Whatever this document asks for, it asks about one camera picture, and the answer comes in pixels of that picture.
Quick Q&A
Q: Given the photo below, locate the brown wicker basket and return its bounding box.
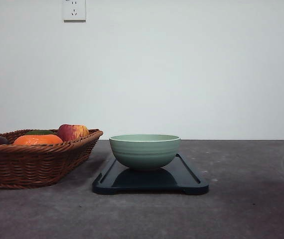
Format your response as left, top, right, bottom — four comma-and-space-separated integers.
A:
0, 128, 104, 189

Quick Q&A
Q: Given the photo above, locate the dark rectangular tray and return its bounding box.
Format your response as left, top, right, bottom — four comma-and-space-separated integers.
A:
92, 153, 208, 195

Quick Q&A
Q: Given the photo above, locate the orange tangerine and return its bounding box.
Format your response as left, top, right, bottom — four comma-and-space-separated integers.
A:
14, 134, 63, 145

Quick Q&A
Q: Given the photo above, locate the white wall socket left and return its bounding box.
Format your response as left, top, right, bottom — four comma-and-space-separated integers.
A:
62, 0, 87, 24

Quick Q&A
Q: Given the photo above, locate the green ceramic bowl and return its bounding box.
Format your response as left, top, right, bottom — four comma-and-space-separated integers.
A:
109, 134, 181, 171

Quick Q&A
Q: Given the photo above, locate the red yellow apple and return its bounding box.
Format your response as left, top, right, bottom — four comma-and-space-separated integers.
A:
58, 123, 89, 142

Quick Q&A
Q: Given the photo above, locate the dark green fruit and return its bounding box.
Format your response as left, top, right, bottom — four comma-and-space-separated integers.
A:
25, 129, 55, 135

